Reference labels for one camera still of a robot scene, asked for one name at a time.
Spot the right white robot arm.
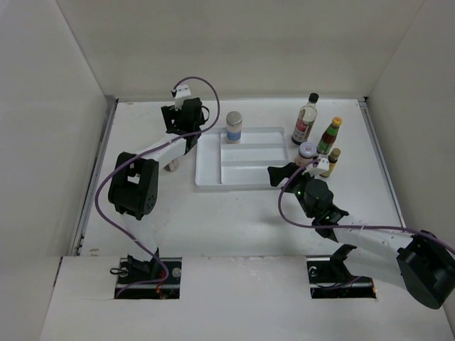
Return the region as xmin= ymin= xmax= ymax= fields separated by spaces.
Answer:
xmin=267 ymin=158 xmax=454 ymax=310

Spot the white divided organizer tray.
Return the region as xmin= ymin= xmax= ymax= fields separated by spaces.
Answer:
xmin=195 ymin=126 xmax=290 ymax=192

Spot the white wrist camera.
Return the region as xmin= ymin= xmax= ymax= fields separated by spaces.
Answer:
xmin=171 ymin=84 xmax=191 ymax=110
xmin=307 ymin=158 xmax=331 ymax=176

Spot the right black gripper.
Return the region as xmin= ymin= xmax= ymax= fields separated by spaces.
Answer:
xmin=268 ymin=162 xmax=320 ymax=219

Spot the blue label spice jar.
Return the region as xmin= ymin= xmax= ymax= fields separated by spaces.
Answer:
xmin=226 ymin=111 xmax=242 ymax=144

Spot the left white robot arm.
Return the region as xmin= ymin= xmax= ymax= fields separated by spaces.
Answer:
xmin=108 ymin=97 xmax=207 ymax=222

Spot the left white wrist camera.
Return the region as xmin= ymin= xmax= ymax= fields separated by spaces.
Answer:
xmin=171 ymin=84 xmax=191 ymax=110

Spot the small yellow label bottle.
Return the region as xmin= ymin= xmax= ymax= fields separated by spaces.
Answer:
xmin=320 ymin=148 xmax=341 ymax=178

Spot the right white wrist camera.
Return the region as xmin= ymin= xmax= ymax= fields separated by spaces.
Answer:
xmin=307 ymin=158 xmax=331 ymax=176

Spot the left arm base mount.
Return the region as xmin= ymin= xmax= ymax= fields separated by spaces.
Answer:
xmin=109 ymin=255 xmax=183 ymax=300

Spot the red cap chili sauce bottle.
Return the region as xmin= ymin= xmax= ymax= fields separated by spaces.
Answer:
xmin=316 ymin=117 xmax=343 ymax=155

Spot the red lid pink jar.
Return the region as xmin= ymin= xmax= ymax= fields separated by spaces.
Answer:
xmin=294 ymin=141 xmax=317 ymax=166

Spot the tall dark soy sauce bottle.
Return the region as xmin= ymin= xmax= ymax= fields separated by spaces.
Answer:
xmin=291 ymin=92 xmax=319 ymax=145

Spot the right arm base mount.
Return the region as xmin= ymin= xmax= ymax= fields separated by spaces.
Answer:
xmin=306 ymin=244 xmax=376 ymax=299

